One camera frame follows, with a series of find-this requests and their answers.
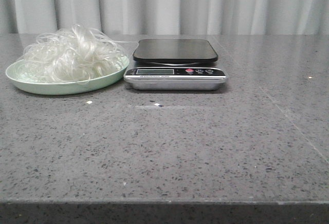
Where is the white vermicelli noodle bundle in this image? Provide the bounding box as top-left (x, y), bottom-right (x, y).
top-left (16, 24), bottom-right (130, 83)

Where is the black silver kitchen scale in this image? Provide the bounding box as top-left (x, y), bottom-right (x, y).
top-left (124, 39), bottom-right (228, 91)

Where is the white pleated curtain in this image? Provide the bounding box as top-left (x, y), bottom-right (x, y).
top-left (1, 0), bottom-right (328, 35)

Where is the light green plastic plate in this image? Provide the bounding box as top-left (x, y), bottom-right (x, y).
top-left (6, 57), bottom-right (130, 96)

